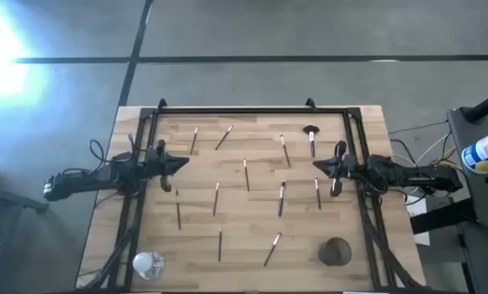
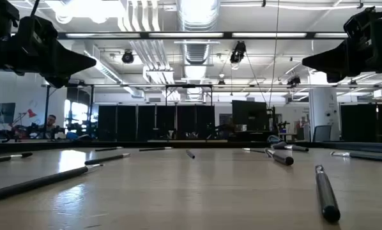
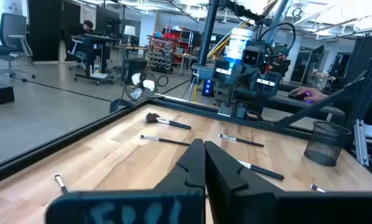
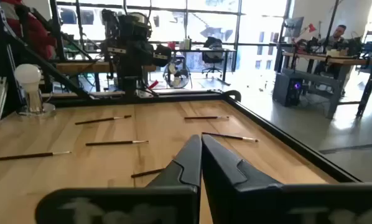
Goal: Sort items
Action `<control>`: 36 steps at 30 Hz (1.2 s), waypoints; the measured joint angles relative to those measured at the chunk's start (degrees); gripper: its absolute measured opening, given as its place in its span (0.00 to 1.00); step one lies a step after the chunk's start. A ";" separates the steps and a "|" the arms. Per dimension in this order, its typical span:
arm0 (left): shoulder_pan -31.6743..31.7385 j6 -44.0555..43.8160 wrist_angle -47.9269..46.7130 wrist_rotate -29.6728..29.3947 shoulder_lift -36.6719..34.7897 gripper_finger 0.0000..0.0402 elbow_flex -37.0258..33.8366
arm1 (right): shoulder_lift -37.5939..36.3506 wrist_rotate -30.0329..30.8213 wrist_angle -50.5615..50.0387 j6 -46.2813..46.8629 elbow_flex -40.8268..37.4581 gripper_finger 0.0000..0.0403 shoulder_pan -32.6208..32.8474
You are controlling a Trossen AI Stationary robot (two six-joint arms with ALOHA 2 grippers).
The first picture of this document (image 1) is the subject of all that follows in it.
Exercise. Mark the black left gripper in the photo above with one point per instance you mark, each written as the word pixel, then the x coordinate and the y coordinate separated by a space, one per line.
pixel 156 163

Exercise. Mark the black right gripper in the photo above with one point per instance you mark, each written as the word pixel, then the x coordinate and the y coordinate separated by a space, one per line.
pixel 348 167

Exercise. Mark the black fan makeup brush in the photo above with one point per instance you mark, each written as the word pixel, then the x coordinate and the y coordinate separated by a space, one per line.
pixel 311 143

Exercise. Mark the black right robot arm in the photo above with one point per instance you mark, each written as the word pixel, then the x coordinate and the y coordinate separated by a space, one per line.
pixel 411 173

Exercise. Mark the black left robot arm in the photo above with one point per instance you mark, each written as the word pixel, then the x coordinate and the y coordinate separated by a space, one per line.
pixel 89 177

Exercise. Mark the thin black pen far-left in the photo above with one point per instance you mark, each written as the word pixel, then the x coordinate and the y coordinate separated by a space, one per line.
pixel 194 140

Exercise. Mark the dark grey round cup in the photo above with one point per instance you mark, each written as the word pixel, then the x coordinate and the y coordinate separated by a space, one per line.
pixel 334 252

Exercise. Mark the white paper sheet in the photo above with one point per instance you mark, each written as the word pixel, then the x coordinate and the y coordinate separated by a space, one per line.
pixel 417 208

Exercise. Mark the black pen near right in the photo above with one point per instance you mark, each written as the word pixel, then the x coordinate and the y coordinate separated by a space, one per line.
pixel 272 249

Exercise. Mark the clear glass cup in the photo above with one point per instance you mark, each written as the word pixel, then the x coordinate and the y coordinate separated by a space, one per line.
pixel 156 267

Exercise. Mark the black flat bar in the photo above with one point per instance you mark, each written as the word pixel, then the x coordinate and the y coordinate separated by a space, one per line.
pixel 444 216

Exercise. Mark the grey equipment cart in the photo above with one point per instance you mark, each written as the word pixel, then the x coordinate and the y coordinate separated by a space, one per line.
pixel 458 134

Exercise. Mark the blue white spray bottle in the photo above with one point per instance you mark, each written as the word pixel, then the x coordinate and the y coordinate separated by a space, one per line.
pixel 486 149

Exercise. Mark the black floor stand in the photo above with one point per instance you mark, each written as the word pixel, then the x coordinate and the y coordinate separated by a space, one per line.
pixel 7 199

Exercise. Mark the black frame clamp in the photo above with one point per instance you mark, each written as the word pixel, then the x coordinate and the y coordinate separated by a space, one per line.
pixel 162 104
pixel 310 104

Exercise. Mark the black metal table frame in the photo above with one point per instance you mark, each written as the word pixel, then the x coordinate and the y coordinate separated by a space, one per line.
pixel 248 110

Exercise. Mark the black camera boom pole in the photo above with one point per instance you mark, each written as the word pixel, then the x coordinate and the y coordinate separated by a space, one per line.
pixel 486 107

